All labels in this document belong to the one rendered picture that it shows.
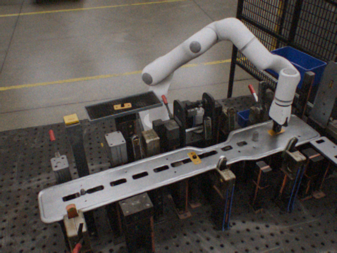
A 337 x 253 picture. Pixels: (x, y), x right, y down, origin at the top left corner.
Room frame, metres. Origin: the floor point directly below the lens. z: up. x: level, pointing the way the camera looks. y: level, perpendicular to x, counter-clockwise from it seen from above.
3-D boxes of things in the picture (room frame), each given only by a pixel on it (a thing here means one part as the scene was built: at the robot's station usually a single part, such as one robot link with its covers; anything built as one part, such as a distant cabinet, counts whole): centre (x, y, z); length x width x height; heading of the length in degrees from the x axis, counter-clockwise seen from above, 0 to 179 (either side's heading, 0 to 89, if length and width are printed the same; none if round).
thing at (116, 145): (1.21, 0.24, 0.90); 0.13 x 0.10 x 0.41; 23
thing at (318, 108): (1.45, -0.81, 1.17); 0.12 x 0.01 x 0.34; 23
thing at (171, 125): (1.35, -0.02, 0.89); 0.13 x 0.11 x 0.38; 23
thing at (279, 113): (1.36, -0.56, 1.14); 0.10 x 0.07 x 0.11; 23
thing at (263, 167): (1.13, -0.45, 0.84); 0.11 x 0.08 x 0.29; 23
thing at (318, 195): (1.23, -0.78, 0.84); 0.11 x 0.06 x 0.29; 23
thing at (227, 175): (1.04, -0.25, 0.87); 0.12 x 0.09 x 0.35; 23
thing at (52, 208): (1.16, -0.11, 1.00); 1.38 x 0.22 x 0.02; 113
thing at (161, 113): (1.76, 0.05, 0.89); 0.19 x 0.19 x 0.18
